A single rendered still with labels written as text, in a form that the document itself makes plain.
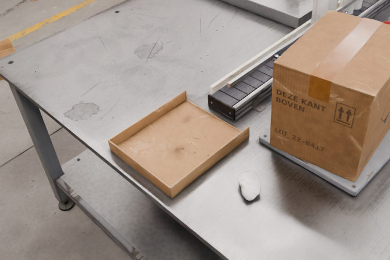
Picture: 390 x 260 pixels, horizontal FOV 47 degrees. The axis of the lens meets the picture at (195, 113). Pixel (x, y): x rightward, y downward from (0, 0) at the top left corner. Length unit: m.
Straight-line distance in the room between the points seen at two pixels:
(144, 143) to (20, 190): 1.29
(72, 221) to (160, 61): 0.98
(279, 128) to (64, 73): 0.82
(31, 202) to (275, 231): 1.56
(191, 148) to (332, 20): 0.51
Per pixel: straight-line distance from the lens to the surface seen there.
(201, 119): 1.35
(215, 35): 1.75
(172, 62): 1.62
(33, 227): 2.31
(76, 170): 2.16
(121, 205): 1.97
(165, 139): 1.30
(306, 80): 1.06
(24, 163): 2.63
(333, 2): 1.65
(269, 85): 1.42
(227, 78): 1.38
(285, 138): 1.20
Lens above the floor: 1.72
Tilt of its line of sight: 40 degrees down
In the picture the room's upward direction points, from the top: 5 degrees counter-clockwise
